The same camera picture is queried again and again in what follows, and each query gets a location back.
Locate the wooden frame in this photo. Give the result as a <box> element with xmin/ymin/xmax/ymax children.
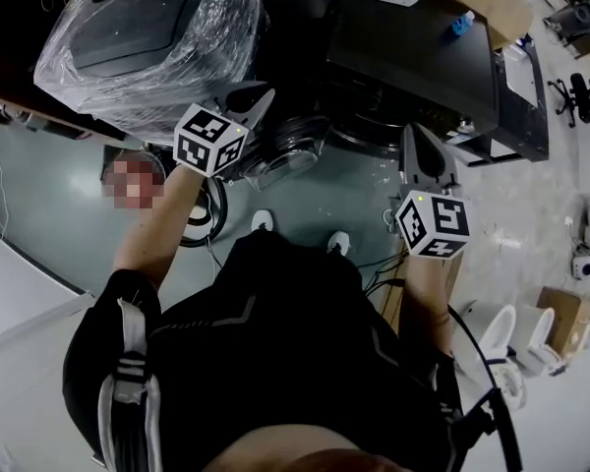
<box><xmin>0</xmin><ymin>80</ymin><xmax>130</xmax><ymax>143</ymax></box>

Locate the plastic-wrapped dark appliance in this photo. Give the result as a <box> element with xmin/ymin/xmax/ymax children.
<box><xmin>32</xmin><ymin>0</ymin><xmax>272</xmax><ymax>148</ymax></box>

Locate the thick black cable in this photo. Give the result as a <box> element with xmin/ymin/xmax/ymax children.
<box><xmin>445</xmin><ymin>304</ymin><xmax>523</xmax><ymax>472</ymax></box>

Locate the blue bottle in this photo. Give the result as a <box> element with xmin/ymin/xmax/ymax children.
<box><xmin>448</xmin><ymin>9</ymin><xmax>478</xmax><ymax>39</ymax></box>

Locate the person's right white shoe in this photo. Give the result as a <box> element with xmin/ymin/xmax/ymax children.
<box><xmin>325</xmin><ymin>229</ymin><xmax>352</xmax><ymax>256</ymax></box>

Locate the person's left white shoe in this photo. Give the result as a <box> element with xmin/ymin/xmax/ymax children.
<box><xmin>250</xmin><ymin>208</ymin><xmax>275</xmax><ymax>233</ymax></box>

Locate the grey backpack strap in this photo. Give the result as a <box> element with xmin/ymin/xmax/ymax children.
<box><xmin>96</xmin><ymin>296</ymin><xmax>164</xmax><ymax>472</ymax></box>

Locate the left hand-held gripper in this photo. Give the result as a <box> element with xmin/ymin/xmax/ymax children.
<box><xmin>173</xmin><ymin>81</ymin><xmax>276</xmax><ymax>179</ymax></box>

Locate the small cardboard box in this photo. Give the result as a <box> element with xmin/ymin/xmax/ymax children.
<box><xmin>534</xmin><ymin>284</ymin><xmax>590</xmax><ymax>362</ymax></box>

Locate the black office chair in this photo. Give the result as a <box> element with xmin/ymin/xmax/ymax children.
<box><xmin>547</xmin><ymin>72</ymin><xmax>590</xmax><ymax>128</ymax></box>

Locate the black coiled hose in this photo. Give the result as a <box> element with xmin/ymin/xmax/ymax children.
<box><xmin>178</xmin><ymin>174</ymin><xmax>230</xmax><ymax>251</ymax></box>

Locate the red round device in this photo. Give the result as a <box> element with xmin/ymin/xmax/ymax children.
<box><xmin>100</xmin><ymin>148</ymin><xmax>167</xmax><ymax>211</ymax></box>

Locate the person's right forearm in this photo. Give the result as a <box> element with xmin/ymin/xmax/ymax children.
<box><xmin>399</xmin><ymin>251</ymin><xmax>457</xmax><ymax>359</ymax></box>

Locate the white toilet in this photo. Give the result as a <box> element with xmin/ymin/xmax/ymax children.
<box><xmin>463</xmin><ymin>299</ymin><xmax>528</xmax><ymax>413</ymax></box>
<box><xmin>512</xmin><ymin>306</ymin><xmax>565</xmax><ymax>377</ymax></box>

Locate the person's black shirt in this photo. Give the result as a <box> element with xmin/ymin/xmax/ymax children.
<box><xmin>60</xmin><ymin>230</ymin><xmax>467</xmax><ymax>472</ymax></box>

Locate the white round device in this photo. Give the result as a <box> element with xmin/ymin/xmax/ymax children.
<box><xmin>569</xmin><ymin>253</ymin><xmax>590</xmax><ymax>281</ymax></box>

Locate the white platform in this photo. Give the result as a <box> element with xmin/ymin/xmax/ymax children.
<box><xmin>0</xmin><ymin>217</ymin><xmax>95</xmax><ymax>359</ymax></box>

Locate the person's left forearm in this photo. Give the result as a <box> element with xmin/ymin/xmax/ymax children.
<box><xmin>111</xmin><ymin>163</ymin><xmax>211</xmax><ymax>290</ymax></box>

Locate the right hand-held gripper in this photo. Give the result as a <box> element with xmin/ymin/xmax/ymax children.
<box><xmin>394</xmin><ymin>122</ymin><xmax>472</xmax><ymax>259</ymax></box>

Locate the person's white shoe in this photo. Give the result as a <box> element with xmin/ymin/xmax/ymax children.
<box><xmin>250</xmin><ymin>208</ymin><xmax>275</xmax><ymax>233</ymax></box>
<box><xmin>325</xmin><ymin>229</ymin><xmax>352</xmax><ymax>256</ymax></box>

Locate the wooden slat mat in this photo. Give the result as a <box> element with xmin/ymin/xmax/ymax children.
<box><xmin>382</xmin><ymin>237</ymin><xmax>467</xmax><ymax>334</ymax></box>

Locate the black sink cabinet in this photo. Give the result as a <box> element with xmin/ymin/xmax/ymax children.
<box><xmin>453</xmin><ymin>35</ymin><xmax>553</xmax><ymax>167</ymax></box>

